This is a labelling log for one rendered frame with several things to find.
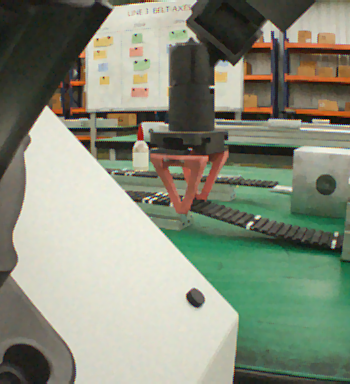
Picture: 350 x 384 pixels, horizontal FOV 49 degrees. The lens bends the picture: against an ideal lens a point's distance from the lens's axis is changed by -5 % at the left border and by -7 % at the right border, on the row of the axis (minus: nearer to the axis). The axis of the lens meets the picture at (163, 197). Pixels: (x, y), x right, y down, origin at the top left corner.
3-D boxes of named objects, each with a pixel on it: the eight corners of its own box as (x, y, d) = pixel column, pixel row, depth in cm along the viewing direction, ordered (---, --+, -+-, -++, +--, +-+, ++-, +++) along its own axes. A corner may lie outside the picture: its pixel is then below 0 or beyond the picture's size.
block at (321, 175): (287, 216, 57) (290, 151, 55) (300, 200, 68) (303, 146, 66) (348, 223, 53) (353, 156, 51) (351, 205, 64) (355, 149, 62)
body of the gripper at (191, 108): (229, 144, 53) (230, 88, 51) (199, 150, 44) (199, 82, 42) (185, 142, 56) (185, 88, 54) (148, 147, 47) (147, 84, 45)
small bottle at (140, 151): (139, 171, 102) (139, 124, 99) (151, 172, 100) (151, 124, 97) (130, 173, 99) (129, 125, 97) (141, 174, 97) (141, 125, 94)
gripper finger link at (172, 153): (221, 208, 52) (223, 135, 50) (200, 221, 46) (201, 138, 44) (174, 203, 55) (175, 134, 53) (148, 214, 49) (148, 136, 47)
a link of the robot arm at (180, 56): (166, 35, 45) (215, 35, 44) (171, 45, 51) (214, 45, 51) (166, 93, 46) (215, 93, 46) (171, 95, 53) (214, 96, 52)
